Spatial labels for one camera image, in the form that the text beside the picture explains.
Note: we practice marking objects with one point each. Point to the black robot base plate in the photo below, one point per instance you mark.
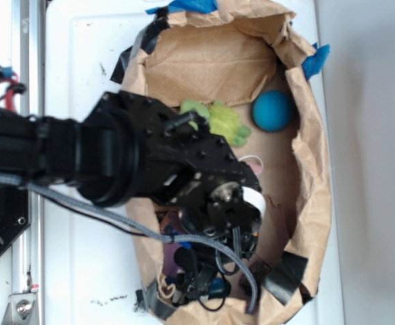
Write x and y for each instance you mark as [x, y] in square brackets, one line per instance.
[14, 216]

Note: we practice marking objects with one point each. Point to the green plush pickle toy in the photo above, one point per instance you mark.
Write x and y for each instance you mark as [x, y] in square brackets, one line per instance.
[223, 120]

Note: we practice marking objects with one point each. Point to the blue dimpled ball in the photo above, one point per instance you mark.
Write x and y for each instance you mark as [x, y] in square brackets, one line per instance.
[272, 111]

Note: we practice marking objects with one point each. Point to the pink plush bunny toy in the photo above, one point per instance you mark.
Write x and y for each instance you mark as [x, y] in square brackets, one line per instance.
[254, 162]

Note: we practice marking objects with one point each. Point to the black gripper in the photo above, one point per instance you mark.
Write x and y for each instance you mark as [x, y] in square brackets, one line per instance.
[216, 229]

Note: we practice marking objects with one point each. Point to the aluminium rail frame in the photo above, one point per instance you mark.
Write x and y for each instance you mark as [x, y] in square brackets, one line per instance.
[28, 58]

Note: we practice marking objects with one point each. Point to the metal corner bracket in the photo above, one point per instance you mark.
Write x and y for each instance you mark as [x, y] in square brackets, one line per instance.
[22, 309]

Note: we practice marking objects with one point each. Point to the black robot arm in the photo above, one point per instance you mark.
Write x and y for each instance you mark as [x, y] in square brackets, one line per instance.
[132, 146]

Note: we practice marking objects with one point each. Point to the white plastic tray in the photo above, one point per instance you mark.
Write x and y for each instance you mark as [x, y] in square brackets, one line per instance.
[90, 272]

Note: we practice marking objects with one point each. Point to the brown paper bag container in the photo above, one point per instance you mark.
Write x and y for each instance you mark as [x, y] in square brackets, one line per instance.
[231, 53]

